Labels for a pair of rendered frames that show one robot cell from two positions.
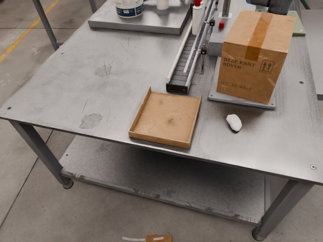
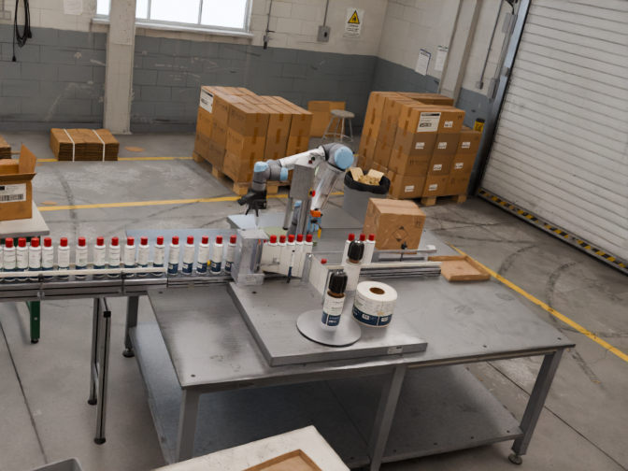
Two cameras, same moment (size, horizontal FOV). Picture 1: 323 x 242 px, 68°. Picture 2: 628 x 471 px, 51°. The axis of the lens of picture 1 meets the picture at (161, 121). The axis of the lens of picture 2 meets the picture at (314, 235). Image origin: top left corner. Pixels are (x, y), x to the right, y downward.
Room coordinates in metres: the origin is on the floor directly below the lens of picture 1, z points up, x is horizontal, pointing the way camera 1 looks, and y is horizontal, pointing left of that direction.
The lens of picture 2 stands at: (4.13, 1.89, 2.48)
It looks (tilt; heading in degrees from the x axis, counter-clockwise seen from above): 23 degrees down; 223
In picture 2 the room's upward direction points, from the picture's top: 10 degrees clockwise
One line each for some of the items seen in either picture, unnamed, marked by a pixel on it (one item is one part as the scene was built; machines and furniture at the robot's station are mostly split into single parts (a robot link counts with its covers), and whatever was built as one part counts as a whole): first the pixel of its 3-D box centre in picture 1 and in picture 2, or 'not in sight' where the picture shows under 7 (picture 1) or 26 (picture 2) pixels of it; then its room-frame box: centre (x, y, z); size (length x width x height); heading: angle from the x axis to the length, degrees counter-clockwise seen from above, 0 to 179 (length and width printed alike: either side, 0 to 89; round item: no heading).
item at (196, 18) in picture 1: (196, 17); (368, 250); (1.36, -0.26, 0.98); 0.05 x 0.05 x 0.20
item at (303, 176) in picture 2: not in sight; (305, 178); (1.74, -0.49, 1.38); 0.17 x 0.10 x 0.19; 35
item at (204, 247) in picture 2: not in sight; (203, 254); (2.27, -0.59, 0.98); 0.05 x 0.05 x 0.20
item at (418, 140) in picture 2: not in sight; (418, 149); (-2.19, -2.61, 0.57); 1.20 x 0.85 x 1.14; 171
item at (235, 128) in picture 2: not in sight; (250, 138); (-0.58, -3.74, 0.45); 1.20 x 0.84 x 0.89; 81
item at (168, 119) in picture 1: (167, 114); (458, 267); (0.73, -0.03, 0.85); 0.30 x 0.26 x 0.04; 160
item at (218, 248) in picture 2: not in sight; (217, 254); (2.20, -0.57, 0.98); 0.05 x 0.05 x 0.20
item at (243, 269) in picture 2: not in sight; (249, 256); (2.10, -0.43, 1.01); 0.14 x 0.13 x 0.26; 160
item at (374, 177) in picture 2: not in sight; (367, 187); (-0.65, -2.00, 0.50); 0.42 x 0.41 x 0.28; 169
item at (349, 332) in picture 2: not in sight; (329, 327); (2.04, 0.13, 0.89); 0.31 x 0.31 x 0.01
